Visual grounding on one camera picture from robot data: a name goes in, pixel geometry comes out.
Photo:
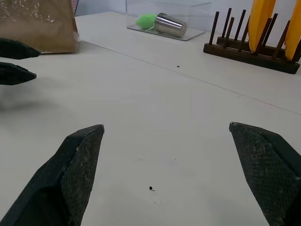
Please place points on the clear acrylic box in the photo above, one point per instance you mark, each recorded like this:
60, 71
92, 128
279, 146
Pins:
188, 11

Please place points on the red dotted white panel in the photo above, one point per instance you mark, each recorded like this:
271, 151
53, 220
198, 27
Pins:
74, 5

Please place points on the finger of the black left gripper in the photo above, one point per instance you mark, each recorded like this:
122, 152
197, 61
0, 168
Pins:
16, 50
14, 75

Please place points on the green fuzzy ball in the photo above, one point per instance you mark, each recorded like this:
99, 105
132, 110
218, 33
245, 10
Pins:
145, 21

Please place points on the stainless steel cup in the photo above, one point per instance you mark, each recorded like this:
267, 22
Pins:
170, 25

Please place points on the yellow plate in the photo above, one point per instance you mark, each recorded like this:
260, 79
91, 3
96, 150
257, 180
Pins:
258, 21
295, 35

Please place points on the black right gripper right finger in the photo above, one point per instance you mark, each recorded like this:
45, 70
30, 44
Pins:
265, 164

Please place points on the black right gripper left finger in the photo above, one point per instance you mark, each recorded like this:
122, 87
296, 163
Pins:
77, 164

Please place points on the brown paper bag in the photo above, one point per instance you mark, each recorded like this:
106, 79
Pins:
42, 26

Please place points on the dark wooden plate rack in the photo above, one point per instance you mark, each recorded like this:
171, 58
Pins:
249, 56

